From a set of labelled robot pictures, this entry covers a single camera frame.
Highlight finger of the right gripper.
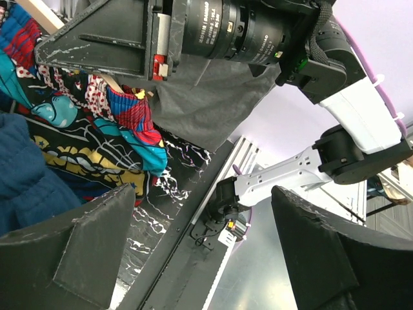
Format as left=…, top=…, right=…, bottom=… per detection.
left=34, top=0, right=152, bottom=78

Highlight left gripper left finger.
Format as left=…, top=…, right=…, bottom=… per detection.
left=1, top=184, right=136, bottom=309

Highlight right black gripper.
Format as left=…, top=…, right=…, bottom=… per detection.
left=146, top=0, right=323, bottom=81

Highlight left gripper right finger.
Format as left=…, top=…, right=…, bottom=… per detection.
left=271, top=186, right=412, bottom=309

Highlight navy blue shorts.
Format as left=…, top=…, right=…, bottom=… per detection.
left=1, top=114, right=82, bottom=236

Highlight colourful comic print shorts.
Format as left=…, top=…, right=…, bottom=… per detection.
left=1, top=1, right=167, bottom=203

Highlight grey shorts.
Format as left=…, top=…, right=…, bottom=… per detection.
left=147, top=56, right=281, bottom=152

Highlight wooden clothes rack frame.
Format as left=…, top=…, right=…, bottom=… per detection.
left=18, top=1, right=170, bottom=90

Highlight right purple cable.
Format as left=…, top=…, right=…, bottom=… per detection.
left=334, top=15, right=409, bottom=133

